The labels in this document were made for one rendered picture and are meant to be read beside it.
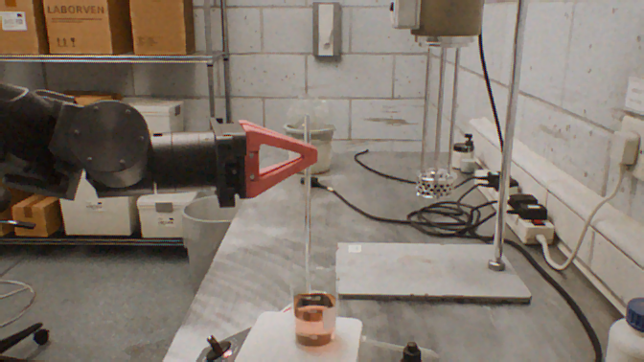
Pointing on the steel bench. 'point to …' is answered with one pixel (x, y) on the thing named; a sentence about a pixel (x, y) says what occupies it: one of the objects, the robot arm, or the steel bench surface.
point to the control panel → (229, 349)
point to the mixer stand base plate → (425, 273)
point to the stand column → (509, 135)
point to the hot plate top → (274, 348)
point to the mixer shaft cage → (431, 184)
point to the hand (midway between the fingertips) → (308, 154)
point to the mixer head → (439, 21)
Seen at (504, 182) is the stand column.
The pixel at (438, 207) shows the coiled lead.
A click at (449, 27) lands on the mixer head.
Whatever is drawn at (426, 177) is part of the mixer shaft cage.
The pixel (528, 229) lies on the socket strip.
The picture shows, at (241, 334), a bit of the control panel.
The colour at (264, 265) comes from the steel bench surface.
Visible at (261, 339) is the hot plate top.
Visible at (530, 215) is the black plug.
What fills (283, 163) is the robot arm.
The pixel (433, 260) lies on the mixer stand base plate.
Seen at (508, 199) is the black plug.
